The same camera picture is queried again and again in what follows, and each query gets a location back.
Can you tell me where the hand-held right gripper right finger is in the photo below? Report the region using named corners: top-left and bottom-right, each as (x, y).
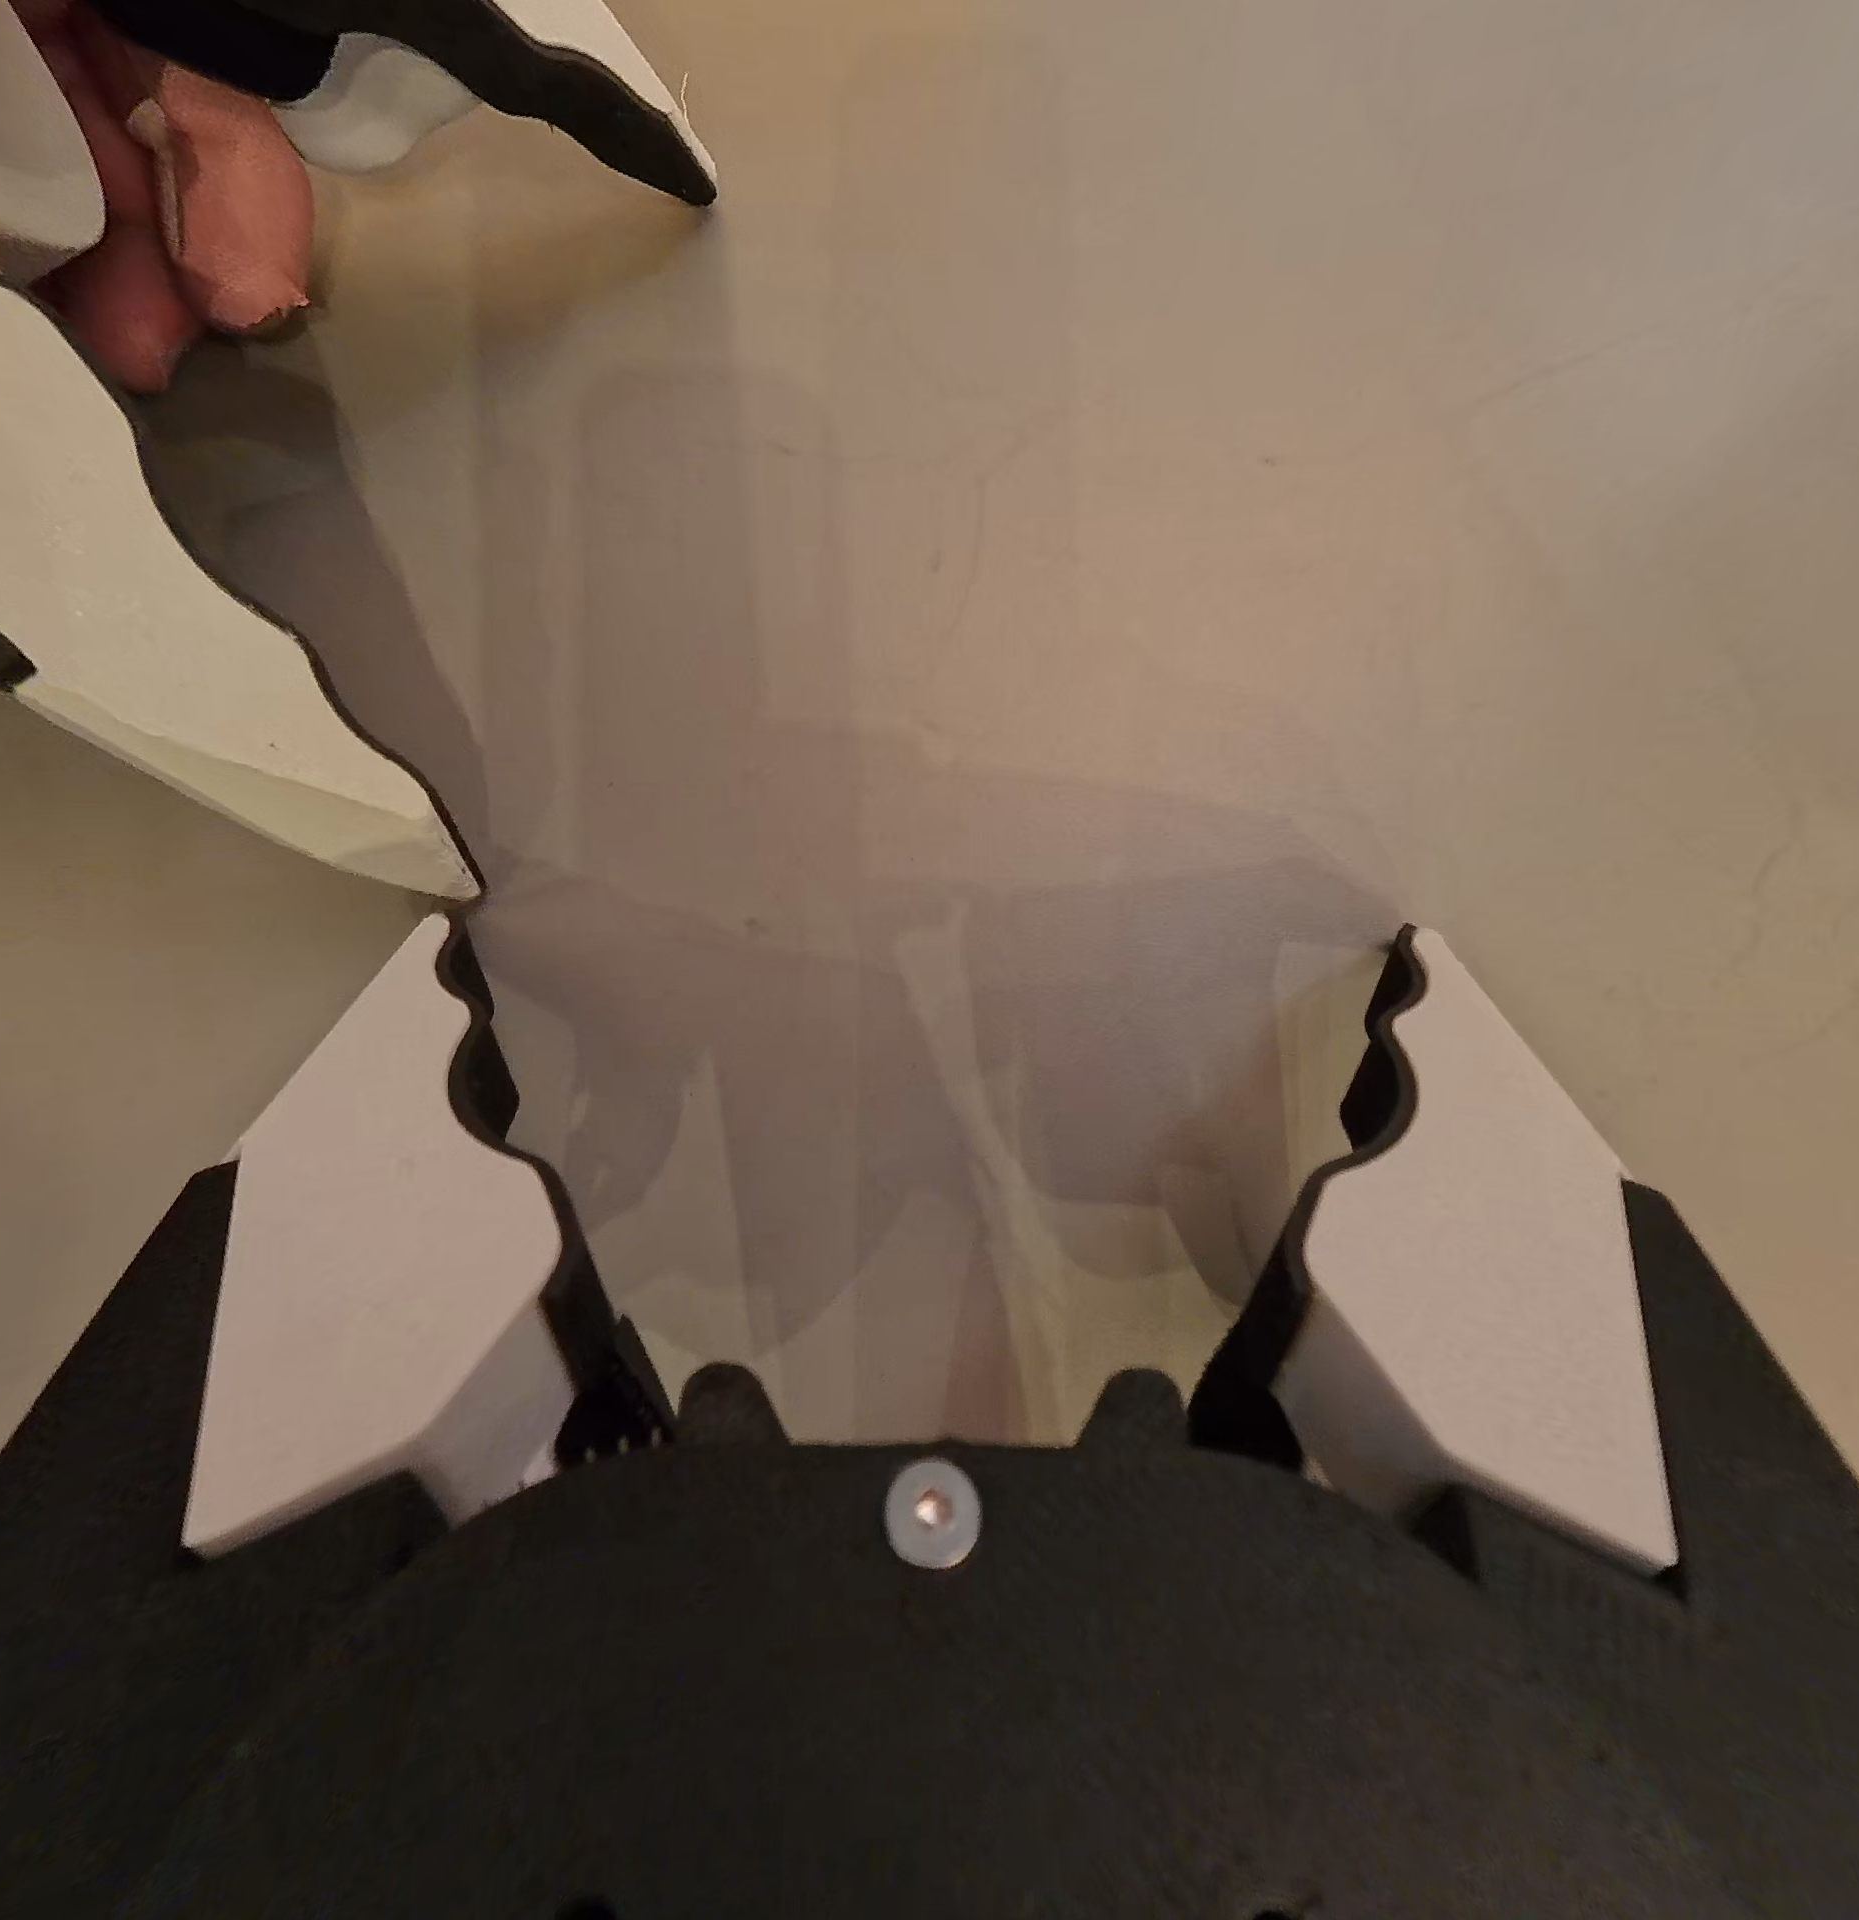
top-left (1185, 922), bottom-right (1683, 1578)

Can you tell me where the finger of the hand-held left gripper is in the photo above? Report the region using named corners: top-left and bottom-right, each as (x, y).
top-left (0, 273), bottom-right (490, 906)
top-left (276, 0), bottom-right (722, 209)

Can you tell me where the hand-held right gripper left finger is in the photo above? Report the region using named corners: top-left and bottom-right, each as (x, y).
top-left (178, 908), bottom-right (675, 1563)

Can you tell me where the person's left hand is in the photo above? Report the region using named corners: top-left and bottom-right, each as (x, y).
top-left (19, 0), bottom-right (319, 396)

